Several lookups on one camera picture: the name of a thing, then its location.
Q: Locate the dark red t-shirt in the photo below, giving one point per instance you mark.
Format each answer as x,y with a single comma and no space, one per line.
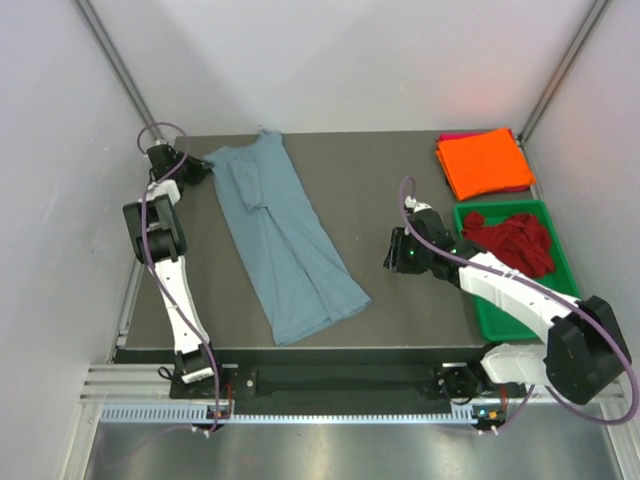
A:
521,242

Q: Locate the grey-blue t-shirt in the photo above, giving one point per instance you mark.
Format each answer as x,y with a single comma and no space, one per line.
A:
300,279

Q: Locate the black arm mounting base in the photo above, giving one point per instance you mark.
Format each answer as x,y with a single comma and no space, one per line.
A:
322,380

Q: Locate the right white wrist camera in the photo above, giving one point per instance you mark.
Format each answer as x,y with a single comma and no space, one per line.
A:
412,206

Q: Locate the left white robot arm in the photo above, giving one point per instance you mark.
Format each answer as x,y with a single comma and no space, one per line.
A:
159,243

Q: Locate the folded orange t-shirt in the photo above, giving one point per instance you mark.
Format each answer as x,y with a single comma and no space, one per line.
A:
482,162

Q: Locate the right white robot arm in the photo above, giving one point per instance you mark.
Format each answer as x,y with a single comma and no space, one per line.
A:
580,350

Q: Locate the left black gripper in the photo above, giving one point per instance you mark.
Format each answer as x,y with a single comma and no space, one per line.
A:
200,170

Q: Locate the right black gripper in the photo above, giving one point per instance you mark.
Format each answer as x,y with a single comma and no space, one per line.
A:
396,261

